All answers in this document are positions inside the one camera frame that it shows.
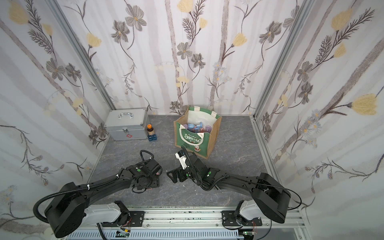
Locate green burlap canvas bag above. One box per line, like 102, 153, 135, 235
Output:
174, 106, 222, 159

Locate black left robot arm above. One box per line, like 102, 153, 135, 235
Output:
33, 150, 163, 238

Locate aluminium corner frame post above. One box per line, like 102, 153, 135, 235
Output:
44, 0, 116, 111

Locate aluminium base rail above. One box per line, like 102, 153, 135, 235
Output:
89, 205, 307, 240

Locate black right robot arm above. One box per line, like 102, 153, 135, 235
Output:
167, 148, 295, 229

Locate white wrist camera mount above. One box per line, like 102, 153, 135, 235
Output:
175, 150, 188, 170

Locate brown bottle orange cap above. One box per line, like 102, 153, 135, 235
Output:
147, 124, 155, 136

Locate silver metal case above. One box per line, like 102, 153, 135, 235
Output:
105, 108, 150, 141

